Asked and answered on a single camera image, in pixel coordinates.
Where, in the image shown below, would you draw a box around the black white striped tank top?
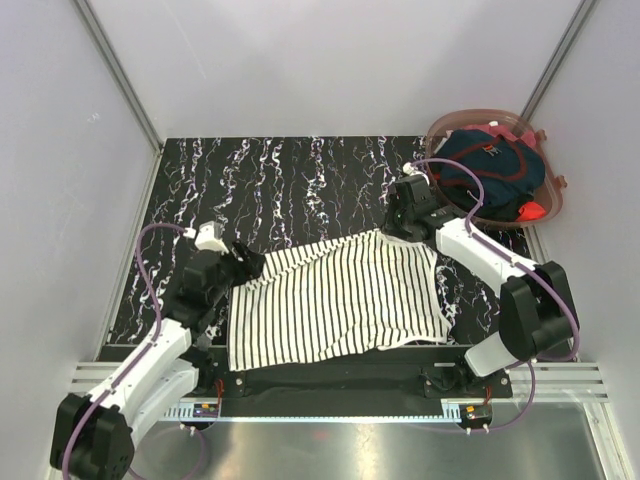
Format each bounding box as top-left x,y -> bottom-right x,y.
227,229 -> 452,371

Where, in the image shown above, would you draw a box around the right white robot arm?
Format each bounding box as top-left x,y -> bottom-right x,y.
382,174 -> 579,397

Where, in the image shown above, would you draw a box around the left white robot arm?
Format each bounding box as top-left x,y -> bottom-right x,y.
50,241 -> 266,479

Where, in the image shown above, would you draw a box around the navy tank top red trim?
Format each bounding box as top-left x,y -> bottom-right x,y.
434,129 -> 546,207

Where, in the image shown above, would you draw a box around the brown translucent plastic basket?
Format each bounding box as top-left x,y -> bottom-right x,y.
426,109 -> 566,230

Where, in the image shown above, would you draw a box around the orange red garment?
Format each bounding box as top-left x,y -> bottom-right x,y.
517,201 -> 547,222

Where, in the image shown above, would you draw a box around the pink garment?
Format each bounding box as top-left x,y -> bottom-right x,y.
463,121 -> 537,149

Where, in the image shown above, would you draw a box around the left small circuit board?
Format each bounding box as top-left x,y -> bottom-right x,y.
193,403 -> 219,418

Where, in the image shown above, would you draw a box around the small circuit board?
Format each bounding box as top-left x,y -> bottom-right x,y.
461,404 -> 493,423
193,403 -> 219,418

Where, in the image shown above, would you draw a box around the right small circuit board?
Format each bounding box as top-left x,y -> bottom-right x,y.
461,404 -> 493,423

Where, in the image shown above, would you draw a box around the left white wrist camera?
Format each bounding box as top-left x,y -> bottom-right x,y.
182,221 -> 229,254

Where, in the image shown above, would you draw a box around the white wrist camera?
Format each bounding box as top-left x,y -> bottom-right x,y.
182,221 -> 229,254
402,162 -> 429,182

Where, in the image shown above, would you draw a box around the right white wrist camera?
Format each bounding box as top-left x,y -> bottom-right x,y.
402,162 -> 429,182

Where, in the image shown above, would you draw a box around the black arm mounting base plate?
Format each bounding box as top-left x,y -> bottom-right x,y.
185,346 -> 512,421

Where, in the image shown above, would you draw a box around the aluminium frame rail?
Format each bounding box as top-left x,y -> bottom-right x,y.
69,362 -> 609,403

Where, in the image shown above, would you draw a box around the right aluminium corner post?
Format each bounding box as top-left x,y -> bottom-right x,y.
520,0 -> 599,121

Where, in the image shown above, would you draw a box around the aluminium corner post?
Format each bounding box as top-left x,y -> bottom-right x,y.
520,0 -> 599,121
70,0 -> 164,154

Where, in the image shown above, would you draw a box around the left aluminium corner post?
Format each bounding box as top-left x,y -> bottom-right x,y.
70,0 -> 164,154

